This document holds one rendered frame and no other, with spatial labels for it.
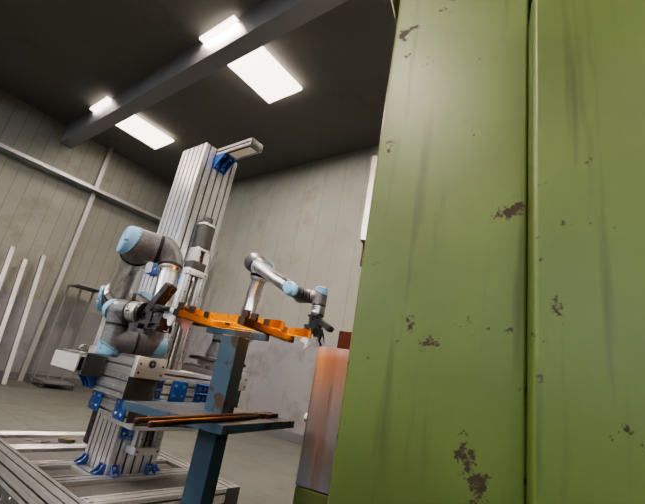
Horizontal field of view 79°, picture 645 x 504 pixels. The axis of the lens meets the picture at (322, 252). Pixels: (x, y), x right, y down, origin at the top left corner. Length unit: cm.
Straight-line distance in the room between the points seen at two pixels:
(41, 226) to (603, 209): 806
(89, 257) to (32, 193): 141
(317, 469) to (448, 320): 66
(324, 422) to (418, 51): 131
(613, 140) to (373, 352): 78
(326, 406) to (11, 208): 737
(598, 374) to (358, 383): 53
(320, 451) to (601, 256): 98
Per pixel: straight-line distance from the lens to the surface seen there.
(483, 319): 108
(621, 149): 118
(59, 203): 849
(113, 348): 150
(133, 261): 170
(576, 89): 128
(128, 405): 115
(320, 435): 142
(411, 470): 108
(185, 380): 212
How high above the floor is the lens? 79
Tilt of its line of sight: 18 degrees up
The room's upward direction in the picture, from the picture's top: 10 degrees clockwise
